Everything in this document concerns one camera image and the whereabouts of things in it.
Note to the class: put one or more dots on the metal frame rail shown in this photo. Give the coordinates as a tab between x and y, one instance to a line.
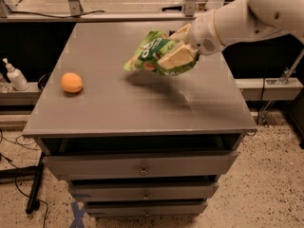
95	17

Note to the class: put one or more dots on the middle grey drawer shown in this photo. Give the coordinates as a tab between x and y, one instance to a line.
123	192

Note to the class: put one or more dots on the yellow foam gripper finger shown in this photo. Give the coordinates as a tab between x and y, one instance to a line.
181	55
181	34

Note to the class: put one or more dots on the grey drawer cabinet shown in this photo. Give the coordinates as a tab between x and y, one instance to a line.
121	112

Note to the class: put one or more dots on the white pump bottle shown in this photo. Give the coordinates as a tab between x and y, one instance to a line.
15	76

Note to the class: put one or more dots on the top grey drawer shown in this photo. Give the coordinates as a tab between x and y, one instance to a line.
107	167

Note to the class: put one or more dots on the black floor stand bar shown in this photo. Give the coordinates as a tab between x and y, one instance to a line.
35	171

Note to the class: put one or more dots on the green rice chip bag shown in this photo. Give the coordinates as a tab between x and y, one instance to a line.
154	46

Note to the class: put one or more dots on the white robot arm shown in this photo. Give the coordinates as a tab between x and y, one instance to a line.
239	21

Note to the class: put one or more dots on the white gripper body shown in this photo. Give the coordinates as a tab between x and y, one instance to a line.
203	35

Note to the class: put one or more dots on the grey drawer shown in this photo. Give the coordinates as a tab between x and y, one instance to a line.
107	167
123	192
146	209

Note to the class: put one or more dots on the bottom grey drawer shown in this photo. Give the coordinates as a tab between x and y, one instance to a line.
146	209

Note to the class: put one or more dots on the blue tape cross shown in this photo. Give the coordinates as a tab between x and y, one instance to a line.
78	214

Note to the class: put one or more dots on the orange fruit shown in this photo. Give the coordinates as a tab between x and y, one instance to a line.
71	83

